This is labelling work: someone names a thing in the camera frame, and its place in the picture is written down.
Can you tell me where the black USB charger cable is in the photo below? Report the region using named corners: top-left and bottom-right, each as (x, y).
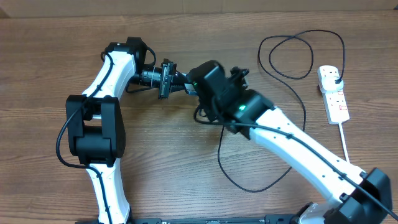
top-left (217, 29), bottom-right (346, 194)

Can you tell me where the blue Galaxy smartphone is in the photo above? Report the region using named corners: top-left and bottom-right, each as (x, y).
top-left (184, 83), bottom-right (197, 96)

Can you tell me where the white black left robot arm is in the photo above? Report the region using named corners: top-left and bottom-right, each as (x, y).
top-left (56, 37), bottom-right (187, 223)

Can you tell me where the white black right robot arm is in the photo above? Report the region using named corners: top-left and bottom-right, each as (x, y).
top-left (187, 60), bottom-right (397, 223)

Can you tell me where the white charger plug adapter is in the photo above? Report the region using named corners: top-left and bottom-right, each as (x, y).
top-left (319, 77), bottom-right (344, 94)

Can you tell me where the white power strip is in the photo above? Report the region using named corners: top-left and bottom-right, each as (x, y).
top-left (317, 65), bottom-right (349, 124)

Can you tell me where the white power strip cord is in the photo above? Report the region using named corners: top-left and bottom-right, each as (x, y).
top-left (338, 122), bottom-right (351, 164)

